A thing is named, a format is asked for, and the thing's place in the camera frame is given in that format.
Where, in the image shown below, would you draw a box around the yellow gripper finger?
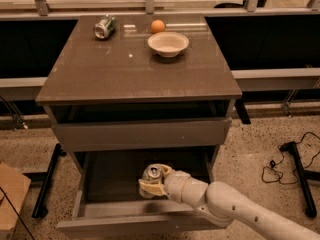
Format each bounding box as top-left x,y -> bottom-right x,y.
148,164 -> 173,178
139,179 -> 166,198

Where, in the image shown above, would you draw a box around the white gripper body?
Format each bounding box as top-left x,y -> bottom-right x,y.
164,171 -> 191,204

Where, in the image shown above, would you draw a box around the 7up can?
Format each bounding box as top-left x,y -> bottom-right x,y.
138,164 -> 164,199

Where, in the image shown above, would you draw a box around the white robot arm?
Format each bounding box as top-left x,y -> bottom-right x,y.
139,164 -> 320,240

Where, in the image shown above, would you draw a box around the closed top drawer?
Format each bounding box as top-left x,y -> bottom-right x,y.
52,118 -> 231,152

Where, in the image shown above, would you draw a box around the open middle drawer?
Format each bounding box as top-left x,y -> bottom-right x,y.
58,147 -> 231,239

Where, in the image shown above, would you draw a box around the grey drawer cabinet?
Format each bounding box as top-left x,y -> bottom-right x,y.
35,14 -> 243,175

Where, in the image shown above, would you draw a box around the green can lying on side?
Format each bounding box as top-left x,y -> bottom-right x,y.
93,15 -> 117,40

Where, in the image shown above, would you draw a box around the black left table leg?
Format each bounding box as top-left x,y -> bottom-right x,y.
32,143 -> 66,218

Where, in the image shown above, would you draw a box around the black table leg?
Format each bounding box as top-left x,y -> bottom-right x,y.
280,142 -> 318,218
32,143 -> 66,218

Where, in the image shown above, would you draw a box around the white bowl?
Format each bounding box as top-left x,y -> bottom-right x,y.
147,32 -> 189,58

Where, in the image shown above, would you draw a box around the black right table leg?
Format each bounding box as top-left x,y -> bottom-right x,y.
280,142 -> 318,218

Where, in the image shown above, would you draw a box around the cardboard box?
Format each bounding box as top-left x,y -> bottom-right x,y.
0,162 -> 31,240

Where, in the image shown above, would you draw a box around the orange fruit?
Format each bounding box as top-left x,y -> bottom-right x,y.
151,20 -> 166,34

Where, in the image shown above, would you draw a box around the black cable on floor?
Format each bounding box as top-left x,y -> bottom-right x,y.
261,131 -> 320,186

